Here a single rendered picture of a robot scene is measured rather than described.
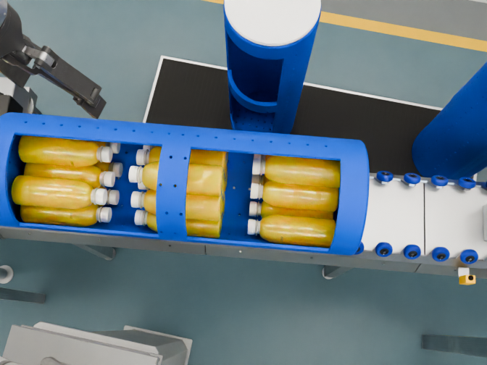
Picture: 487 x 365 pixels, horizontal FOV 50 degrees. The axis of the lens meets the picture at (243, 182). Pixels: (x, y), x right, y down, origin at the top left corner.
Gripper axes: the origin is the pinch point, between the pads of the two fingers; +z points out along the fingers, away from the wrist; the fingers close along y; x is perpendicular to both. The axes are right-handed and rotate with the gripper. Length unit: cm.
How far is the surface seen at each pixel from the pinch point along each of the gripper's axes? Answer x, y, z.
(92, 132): 2.7, -15.1, 40.5
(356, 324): -9, 65, 171
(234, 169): 13, 12, 67
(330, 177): 17, 38, 54
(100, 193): -9, -10, 49
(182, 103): 48, -43, 148
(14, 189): -17, -28, 44
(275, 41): 50, 8, 64
